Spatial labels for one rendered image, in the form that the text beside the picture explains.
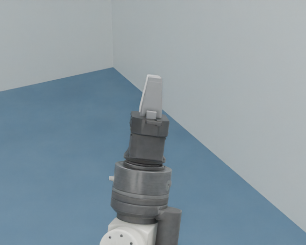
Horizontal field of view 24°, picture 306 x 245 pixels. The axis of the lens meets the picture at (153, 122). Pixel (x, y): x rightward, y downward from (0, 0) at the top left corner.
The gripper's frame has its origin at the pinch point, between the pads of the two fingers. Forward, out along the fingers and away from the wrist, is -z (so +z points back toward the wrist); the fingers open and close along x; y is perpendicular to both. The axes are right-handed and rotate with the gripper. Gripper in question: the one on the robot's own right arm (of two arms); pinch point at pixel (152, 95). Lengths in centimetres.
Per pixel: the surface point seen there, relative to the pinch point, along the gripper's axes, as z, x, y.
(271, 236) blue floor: 75, -217, -76
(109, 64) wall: 9, -398, 11
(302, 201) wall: 57, -217, -89
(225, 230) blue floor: 75, -223, -55
